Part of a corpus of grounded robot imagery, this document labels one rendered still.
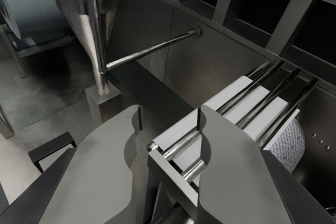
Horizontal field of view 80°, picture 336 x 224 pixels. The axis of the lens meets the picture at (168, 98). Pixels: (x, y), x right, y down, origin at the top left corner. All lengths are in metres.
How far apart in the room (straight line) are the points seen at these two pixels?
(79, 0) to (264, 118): 0.42
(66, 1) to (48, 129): 0.65
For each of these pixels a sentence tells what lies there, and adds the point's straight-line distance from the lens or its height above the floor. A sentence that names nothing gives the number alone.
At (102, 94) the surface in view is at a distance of 0.72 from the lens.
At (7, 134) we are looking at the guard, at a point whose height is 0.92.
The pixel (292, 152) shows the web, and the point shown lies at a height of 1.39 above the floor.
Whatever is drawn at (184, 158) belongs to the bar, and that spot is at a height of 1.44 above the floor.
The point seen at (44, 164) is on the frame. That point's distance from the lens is 0.29.
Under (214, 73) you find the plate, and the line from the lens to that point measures 0.60.
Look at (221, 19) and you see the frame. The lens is 0.55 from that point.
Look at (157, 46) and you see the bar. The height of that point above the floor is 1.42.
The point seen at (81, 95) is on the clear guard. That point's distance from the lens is 1.07.
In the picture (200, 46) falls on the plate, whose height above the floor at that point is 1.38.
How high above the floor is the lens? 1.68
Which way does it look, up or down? 46 degrees down
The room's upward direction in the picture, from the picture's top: 9 degrees clockwise
